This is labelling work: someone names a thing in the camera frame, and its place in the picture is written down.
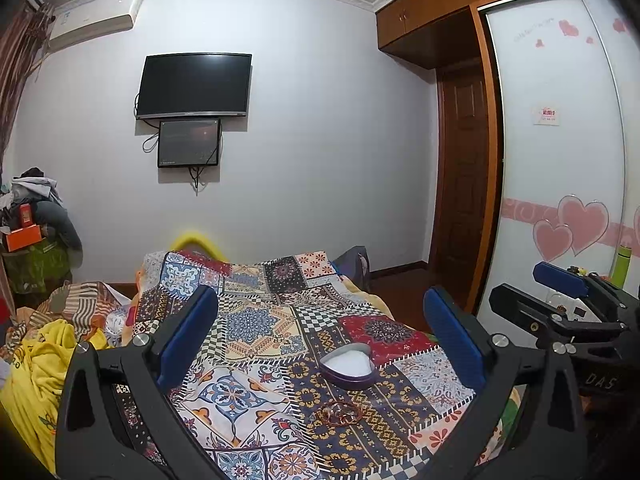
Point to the dark bag behind bed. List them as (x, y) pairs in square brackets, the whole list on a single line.
[(355, 265)]

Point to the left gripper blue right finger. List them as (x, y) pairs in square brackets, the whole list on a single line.
[(459, 334)]

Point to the yellow plush toy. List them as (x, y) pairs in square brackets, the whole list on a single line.
[(198, 241)]

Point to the black wall television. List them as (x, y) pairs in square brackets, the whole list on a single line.
[(194, 85)]

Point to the colourful patchwork bed cover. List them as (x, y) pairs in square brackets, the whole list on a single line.
[(254, 397)]

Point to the pile of clothes and boxes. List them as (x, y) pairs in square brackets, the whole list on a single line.
[(40, 246)]

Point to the purple heart-shaped tin box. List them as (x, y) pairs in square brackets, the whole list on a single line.
[(349, 367)]

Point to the white air conditioner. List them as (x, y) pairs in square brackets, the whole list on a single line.
[(92, 20)]

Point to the dark wooden door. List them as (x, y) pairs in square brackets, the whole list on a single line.
[(462, 169)]

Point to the yellow cloth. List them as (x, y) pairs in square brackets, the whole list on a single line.
[(32, 394)]

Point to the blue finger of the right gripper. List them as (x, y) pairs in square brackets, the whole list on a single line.
[(560, 280)]

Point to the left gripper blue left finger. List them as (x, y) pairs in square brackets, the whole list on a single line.
[(179, 338)]

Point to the striped brown curtain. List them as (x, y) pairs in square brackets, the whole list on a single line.
[(25, 36)]

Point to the small black wall monitor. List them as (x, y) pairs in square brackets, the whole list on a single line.
[(188, 143)]

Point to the green bottle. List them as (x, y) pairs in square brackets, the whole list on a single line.
[(621, 266)]

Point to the striped patterned blanket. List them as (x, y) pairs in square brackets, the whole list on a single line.
[(87, 306)]

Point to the orange box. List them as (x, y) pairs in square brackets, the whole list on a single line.
[(24, 237)]

